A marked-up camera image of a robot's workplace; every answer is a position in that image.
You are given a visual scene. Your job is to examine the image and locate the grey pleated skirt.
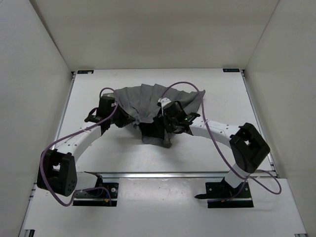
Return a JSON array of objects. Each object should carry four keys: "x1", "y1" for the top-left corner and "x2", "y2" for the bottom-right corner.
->
[{"x1": 115, "y1": 84, "x2": 205, "y2": 148}]

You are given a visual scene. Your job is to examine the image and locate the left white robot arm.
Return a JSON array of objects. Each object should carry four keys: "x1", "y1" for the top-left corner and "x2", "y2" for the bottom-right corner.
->
[{"x1": 37, "y1": 96, "x2": 135, "y2": 197}]

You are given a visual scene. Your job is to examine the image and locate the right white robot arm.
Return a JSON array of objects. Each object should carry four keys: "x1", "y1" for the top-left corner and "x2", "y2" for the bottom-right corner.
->
[{"x1": 139, "y1": 98, "x2": 270, "y2": 198}]

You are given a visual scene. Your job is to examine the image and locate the left blue corner label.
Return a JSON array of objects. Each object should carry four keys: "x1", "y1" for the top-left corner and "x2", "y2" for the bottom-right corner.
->
[{"x1": 77, "y1": 70, "x2": 94, "y2": 75}]

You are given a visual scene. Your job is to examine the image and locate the blue corner label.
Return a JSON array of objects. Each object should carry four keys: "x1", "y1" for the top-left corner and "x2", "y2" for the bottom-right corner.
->
[
  {"x1": 77, "y1": 70, "x2": 94, "y2": 75},
  {"x1": 223, "y1": 68, "x2": 240, "y2": 73}
]

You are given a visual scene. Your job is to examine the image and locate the right blue corner label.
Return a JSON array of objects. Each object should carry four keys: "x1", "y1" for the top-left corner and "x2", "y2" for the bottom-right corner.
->
[{"x1": 223, "y1": 68, "x2": 240, "y2": 73}]

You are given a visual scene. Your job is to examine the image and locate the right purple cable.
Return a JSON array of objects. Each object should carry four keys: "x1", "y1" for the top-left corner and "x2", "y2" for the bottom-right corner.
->
[{"x1": 160, "y1": 81, "x2": 282, "y2": 195}]

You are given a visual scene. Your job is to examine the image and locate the purple cable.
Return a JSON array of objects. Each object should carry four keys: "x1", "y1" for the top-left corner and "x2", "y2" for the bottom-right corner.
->
[
  {"x1": 40, "y1": 86, "x2": 119, "y2": 206},
  {"x1": 160, "y1": 81, "x2": 282, "y2": 195}
]

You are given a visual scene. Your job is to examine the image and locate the aluminium front rail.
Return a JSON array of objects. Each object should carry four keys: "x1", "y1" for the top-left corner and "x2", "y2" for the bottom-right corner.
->
[{"x1": 99, "y1": 172, "x2": 227, "y2": 179}]

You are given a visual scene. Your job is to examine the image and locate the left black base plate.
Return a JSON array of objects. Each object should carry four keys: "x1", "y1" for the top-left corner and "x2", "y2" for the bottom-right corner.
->
[{"x1": 72, "y1": 172, "x2": 119, "y2": 207}]

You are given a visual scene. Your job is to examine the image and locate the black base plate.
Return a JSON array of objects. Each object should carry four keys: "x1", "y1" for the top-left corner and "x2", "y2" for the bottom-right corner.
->
[
  {"x1": 72, "y1": 172, "x2": 119, "y2": 207},
  {"x1": 195, "y1": 182, "x2": 254, "y2": 208}
]

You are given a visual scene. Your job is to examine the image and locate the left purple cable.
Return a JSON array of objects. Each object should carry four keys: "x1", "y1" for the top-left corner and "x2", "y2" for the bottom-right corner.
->
[{"x1": 40, "y1": 86, "x2": 119, "y2": 206}]

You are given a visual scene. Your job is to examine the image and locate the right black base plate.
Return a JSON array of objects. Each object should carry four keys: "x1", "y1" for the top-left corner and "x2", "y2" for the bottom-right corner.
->
[{"x1": 195, "y1": 182, "x2": 254, "y2": 208}]

